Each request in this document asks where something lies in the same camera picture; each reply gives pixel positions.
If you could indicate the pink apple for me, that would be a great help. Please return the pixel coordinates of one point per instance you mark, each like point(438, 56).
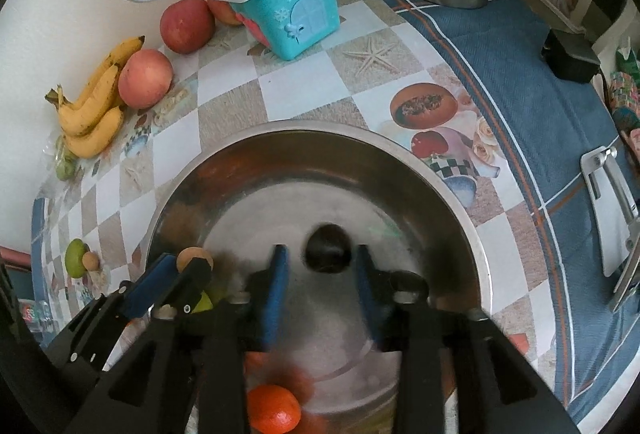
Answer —
point(146, 79)

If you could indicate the dark purple plum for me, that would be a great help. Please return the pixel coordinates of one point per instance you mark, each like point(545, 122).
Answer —
point(327, 249)

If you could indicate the brown longan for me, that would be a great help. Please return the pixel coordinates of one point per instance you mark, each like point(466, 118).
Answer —
point(91, 261)
point(192, 256)

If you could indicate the yellow banana bunch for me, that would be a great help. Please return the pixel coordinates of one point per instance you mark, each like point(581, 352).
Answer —
point(95, 124)

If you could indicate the large green plum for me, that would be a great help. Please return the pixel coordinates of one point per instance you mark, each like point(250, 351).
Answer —
point(205, 303)

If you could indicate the black power adapter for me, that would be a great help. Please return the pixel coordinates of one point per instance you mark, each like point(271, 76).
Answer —
point(570, 54)

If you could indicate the red apple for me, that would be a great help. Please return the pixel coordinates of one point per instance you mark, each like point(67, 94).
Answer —
point(222, 11)
point(187, 25)

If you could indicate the clear plastic holder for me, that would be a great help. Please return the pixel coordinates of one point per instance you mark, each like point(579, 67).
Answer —
point(35, 314)

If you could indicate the teal house-shaped box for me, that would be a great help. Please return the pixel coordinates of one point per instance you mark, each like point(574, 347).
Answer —
point(300, 14)

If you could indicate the small green plum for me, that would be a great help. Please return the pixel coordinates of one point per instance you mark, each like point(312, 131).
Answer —
point(74, 259)

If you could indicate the floral patterned cloth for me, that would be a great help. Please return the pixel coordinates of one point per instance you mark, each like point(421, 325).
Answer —
point(625, 99)

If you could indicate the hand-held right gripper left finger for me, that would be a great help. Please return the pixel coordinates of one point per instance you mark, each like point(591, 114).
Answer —
point(272, 299)

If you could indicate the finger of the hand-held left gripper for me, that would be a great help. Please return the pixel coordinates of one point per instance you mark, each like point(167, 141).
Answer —
point(192, 286)
point(150, 286)

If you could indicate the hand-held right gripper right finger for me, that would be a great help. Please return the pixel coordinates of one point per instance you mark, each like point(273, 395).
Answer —
point(369, 299)

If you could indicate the clear bag of green grapes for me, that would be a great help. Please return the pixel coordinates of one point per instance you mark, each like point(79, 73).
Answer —
point(64, 169)

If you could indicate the pink bar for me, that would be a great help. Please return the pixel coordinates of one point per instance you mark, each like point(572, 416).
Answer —
point(15, 258)

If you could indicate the small orange tangerine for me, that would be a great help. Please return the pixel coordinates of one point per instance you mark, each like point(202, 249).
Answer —
point(274, 409)

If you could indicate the round steel plate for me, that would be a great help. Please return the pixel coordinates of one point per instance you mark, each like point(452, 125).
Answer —
point(350, 194)

